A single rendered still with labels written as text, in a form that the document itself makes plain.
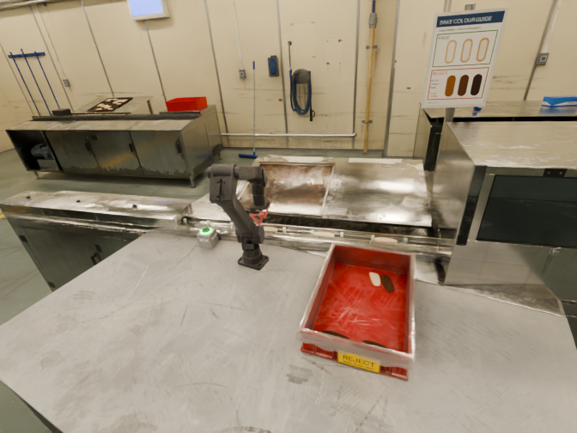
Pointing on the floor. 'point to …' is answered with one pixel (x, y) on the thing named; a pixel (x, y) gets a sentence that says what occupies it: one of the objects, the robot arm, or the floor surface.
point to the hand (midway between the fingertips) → (261, 220)
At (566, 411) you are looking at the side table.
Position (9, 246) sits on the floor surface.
